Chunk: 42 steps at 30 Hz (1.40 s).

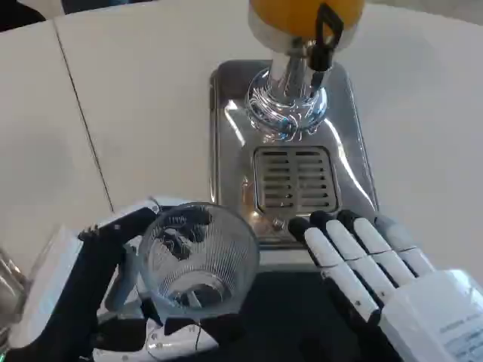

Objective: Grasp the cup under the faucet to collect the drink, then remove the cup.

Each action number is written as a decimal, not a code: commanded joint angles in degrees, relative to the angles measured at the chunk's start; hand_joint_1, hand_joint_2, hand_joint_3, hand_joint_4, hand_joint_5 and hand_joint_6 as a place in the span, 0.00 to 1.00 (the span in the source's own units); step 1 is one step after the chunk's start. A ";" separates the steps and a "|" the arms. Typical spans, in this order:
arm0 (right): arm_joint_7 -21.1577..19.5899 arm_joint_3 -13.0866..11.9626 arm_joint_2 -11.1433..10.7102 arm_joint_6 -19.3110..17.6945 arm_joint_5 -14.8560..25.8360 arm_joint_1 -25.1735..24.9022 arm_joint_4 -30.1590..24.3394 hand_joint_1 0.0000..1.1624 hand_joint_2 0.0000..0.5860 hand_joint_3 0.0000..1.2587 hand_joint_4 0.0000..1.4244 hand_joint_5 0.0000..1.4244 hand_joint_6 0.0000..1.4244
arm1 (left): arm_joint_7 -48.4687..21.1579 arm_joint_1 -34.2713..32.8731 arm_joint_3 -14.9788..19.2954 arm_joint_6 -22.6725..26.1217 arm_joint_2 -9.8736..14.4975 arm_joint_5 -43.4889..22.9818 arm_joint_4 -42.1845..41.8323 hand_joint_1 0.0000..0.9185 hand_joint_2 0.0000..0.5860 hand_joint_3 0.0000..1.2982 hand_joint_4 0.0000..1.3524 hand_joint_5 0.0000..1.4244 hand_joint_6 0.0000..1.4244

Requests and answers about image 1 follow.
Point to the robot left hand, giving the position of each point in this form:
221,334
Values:
60,286

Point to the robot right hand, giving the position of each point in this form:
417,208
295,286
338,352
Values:
415,313

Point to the clear ribbed glass cup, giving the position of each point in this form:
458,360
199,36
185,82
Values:
211,264

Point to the slotted steel drip grid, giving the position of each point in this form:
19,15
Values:
296,177

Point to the steel drip tray base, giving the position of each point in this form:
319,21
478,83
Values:
234,158

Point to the orange juice drink dispenser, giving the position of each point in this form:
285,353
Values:
287,86

